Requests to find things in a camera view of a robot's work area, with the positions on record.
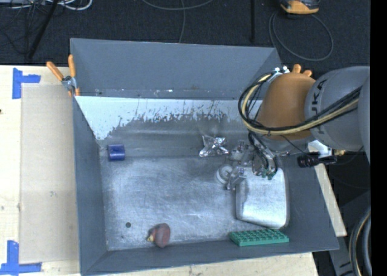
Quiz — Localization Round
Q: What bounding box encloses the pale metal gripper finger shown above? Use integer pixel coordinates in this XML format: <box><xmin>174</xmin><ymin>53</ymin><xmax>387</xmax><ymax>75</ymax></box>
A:
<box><xmin>230</xmin><ymin>140</ymin><xmax>253</xmax><ymax>165</ymax></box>
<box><xmin>224</xmin><ymin>166</ymin><xmax>247</xmax><ymax>191</ymax></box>

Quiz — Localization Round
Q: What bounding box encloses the red-brown toy bird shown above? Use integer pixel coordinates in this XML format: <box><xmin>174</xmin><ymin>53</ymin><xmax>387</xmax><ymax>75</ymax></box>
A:
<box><xmin>146</xmin><ymin>223</ymin><xmax>172</xmax><ymax>249</ymax></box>

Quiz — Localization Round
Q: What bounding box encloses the pale cardboard board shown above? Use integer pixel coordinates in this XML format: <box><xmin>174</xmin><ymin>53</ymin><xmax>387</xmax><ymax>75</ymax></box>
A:
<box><xmin>18</xmin><ymin>83</ymin><xmax>80</xmax><ymax>265</ymax></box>

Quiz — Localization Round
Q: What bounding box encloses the grey metal bin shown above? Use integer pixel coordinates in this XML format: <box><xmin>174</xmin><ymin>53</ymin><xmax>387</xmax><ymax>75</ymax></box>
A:
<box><xmin>69</xmin><ymin>38</ymin><xmax>340</xmax><ymax>276</ymax></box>

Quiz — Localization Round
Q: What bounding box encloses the white round ring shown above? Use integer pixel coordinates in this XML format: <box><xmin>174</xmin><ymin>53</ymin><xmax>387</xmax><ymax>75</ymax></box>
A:
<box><xmin>215</xmin><ymin>164</ymin><xmax>235</xmax><ymax>185</ymax></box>

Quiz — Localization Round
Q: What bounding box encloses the crumpled silver foil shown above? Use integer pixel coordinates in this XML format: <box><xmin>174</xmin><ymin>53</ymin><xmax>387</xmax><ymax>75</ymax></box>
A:
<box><xmin>198</xmin><ymin>134</ymin><xmax>230</xmax><ymax>158</ymax></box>

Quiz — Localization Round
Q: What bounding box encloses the green studded flat block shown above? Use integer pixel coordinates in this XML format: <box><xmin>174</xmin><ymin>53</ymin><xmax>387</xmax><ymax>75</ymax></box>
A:
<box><xmin>228</xmin><ymin>228</ymin><xmax>290</xmax><ymax>247</ymax></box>

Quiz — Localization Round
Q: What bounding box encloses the black cylinder on white bracket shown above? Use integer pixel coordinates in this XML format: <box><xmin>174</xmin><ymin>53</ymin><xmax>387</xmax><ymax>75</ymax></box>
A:
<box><xmin>297</xmin><ymin>141</ymin><xmax>338</xmax><ymax>169</ymax></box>

